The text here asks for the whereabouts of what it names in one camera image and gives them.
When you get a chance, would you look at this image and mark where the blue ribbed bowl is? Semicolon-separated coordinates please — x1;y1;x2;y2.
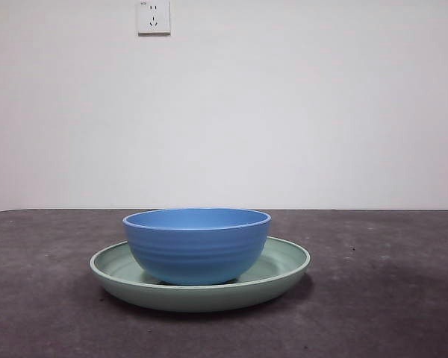
122;207;273;286

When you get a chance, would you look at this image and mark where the green round plate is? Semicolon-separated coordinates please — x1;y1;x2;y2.
89;235;311;313

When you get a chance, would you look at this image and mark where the white wall socket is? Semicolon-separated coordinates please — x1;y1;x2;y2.
137;0;172;37

